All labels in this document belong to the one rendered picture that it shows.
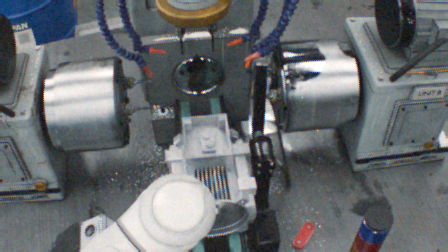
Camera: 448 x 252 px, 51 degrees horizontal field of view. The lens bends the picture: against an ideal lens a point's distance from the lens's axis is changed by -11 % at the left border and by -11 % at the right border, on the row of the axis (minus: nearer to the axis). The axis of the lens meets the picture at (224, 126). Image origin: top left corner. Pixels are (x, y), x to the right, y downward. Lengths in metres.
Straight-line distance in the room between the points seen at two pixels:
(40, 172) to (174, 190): 0.82
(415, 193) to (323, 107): 0.43
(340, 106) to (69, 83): 0.69
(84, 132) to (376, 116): 0.76
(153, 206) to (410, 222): 0.97
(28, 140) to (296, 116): 0.70
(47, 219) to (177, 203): 0.89
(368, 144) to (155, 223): 0.92
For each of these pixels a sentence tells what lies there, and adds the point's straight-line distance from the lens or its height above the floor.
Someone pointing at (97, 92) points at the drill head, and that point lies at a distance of 1.28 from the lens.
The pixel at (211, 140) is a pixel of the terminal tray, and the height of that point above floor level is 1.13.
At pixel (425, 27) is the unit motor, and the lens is 1.30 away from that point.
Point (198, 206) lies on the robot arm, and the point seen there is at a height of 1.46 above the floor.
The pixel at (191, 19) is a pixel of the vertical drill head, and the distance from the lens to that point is 1.16.
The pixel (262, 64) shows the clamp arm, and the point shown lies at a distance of 1.15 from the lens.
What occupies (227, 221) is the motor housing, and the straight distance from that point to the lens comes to 1.25.
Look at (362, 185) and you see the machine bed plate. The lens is 1.53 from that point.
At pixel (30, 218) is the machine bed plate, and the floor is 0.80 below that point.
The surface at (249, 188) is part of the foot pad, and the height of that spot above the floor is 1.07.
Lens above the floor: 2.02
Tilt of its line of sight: 49 degrees down
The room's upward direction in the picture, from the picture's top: 1 degrees counter-clockwise
